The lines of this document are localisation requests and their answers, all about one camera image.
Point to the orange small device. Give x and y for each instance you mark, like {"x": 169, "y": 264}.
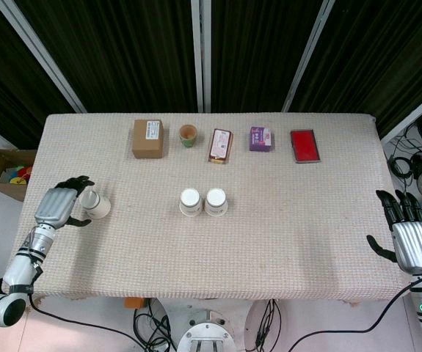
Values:
{"x": 134, "y": 303}

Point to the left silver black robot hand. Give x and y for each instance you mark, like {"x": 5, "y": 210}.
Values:
{"x": 54, "y": 205}

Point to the white paper cup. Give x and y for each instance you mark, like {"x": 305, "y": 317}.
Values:
{"x": 95, "y": 204}
{"x": 216, "y": 202}
{"x": 190, "y": 203}

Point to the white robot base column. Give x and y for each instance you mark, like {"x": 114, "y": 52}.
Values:
{"x": 207, "y": 337}

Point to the open cardboard box with toys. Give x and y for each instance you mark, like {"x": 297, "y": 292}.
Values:
{"x": 7, "y": 174}

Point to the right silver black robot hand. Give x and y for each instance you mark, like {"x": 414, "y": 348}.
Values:
{"x": 414, "y": 243}

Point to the purple white small box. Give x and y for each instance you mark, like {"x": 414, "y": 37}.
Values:
{"x": 260, "y": 139}

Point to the beige woven tablecloth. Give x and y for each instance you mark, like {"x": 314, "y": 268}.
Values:
{"x": 210, "y": 242}

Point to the red brown snack packet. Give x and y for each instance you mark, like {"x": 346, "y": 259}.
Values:
{"x": 220, "y": 144}

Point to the red ink pad tray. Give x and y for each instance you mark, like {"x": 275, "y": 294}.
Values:
{"x": 305, "y": 145}

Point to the brown cardboard box with label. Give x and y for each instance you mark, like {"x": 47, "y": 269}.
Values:
{"x": 148, "y": 139}

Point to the green brown ceramic cup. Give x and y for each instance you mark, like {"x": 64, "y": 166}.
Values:
{"x": 188, "y": 135}

